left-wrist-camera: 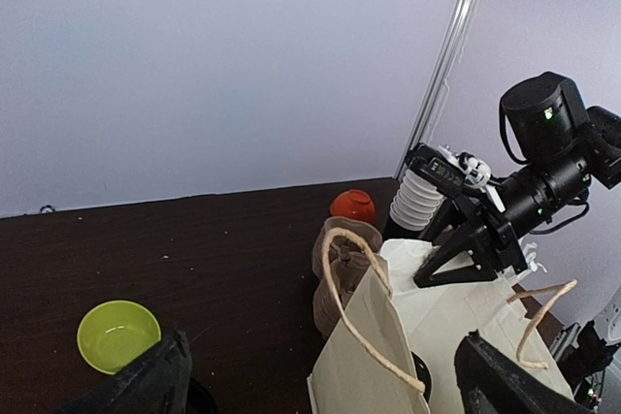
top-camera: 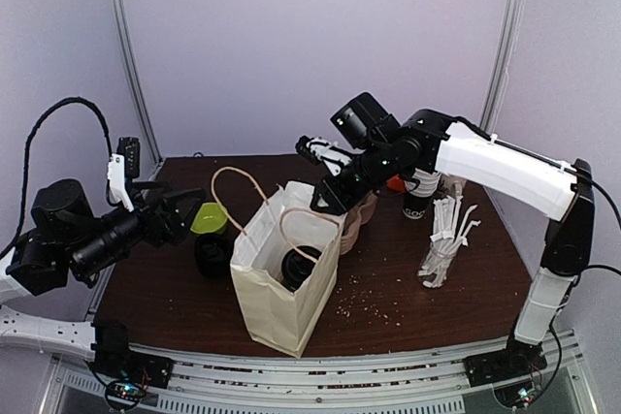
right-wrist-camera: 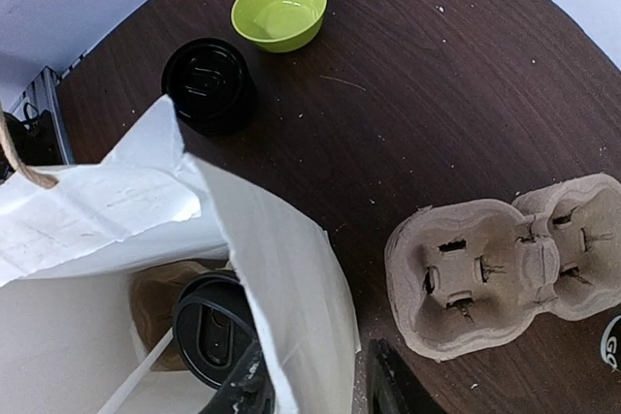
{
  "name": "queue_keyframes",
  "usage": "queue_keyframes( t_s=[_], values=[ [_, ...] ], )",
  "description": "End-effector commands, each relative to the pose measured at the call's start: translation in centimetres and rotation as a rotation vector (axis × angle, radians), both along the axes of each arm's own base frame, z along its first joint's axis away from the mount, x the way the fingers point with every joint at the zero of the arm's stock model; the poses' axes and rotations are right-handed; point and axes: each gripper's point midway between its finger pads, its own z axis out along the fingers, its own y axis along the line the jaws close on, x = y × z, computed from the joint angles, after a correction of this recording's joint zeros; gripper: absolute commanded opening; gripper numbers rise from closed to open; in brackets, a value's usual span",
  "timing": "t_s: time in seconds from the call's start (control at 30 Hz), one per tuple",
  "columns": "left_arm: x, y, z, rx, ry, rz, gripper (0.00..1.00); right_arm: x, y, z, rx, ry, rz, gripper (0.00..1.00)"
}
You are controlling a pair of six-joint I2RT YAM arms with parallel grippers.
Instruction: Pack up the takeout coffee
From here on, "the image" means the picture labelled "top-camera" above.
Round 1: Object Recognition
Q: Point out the stack of cardboard cup carriers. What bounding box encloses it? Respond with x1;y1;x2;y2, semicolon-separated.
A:
340;193;377;255

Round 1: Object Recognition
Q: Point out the stack of black cup lids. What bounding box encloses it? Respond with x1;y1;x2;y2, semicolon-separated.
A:
194;234;233;279

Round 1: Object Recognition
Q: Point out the black plastic cup lid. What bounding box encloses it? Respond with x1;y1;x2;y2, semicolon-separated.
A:
280;248;315;292

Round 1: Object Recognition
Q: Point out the stack of white paper cups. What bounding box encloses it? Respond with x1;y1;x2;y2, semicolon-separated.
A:
403;170;441;220

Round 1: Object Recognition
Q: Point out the white paper takeout bag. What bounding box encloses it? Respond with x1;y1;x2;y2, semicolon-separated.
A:
211;166;345;358

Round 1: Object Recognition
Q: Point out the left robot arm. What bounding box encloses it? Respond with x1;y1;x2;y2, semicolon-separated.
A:
1;179;206;379

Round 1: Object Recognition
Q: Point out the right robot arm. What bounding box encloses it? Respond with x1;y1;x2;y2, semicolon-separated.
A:
296;92;595;377

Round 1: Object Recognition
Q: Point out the green plastic bowl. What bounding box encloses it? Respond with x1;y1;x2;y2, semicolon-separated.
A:
190;203;228;235

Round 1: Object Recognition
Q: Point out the orange plastic bowl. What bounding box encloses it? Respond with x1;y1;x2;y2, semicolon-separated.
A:
386;175;406;193

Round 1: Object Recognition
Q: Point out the glass of white wrapped straws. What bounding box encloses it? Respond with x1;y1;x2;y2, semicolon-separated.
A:
417;181;481;289

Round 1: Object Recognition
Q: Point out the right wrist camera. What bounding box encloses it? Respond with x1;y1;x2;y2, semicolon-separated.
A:
295;136;355;176

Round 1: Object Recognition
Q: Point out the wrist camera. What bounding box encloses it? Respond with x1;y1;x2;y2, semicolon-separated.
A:
295;136;355;176
107;137;141;212

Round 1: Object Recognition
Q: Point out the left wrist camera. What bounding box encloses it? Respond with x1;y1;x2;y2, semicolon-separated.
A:
107;137;141;212

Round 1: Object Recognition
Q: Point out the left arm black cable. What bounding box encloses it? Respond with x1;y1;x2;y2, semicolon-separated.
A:
0;96;117;260

